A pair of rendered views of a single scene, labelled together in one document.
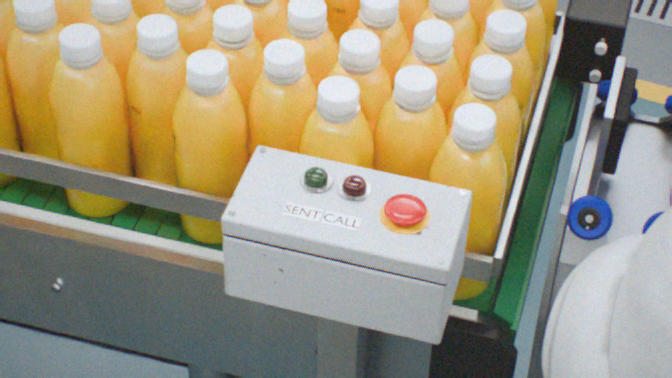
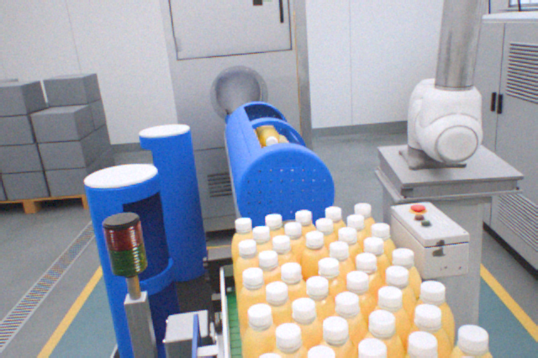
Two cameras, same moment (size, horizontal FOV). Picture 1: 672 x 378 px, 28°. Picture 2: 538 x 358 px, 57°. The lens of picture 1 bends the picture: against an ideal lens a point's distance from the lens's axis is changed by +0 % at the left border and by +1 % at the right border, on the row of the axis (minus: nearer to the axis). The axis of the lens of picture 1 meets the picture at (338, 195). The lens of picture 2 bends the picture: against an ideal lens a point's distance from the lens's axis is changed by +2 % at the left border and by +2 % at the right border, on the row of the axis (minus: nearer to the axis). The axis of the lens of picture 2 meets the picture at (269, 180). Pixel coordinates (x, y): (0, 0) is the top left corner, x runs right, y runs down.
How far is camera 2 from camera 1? 1.78 m
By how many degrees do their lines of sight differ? 91
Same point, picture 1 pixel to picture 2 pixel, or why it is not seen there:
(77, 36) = (434, 286)
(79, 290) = not seen: outside the picture
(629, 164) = not seen: hidden behind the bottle
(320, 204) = (435, 222)
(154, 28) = (399, 271)
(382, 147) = not seen: hidden behind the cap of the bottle
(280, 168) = (429, 232)
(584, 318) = (473, 120)
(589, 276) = (464, 118)
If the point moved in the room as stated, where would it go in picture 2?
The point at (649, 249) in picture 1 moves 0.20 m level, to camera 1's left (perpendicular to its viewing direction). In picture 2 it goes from (465, 97) to (529, 106)
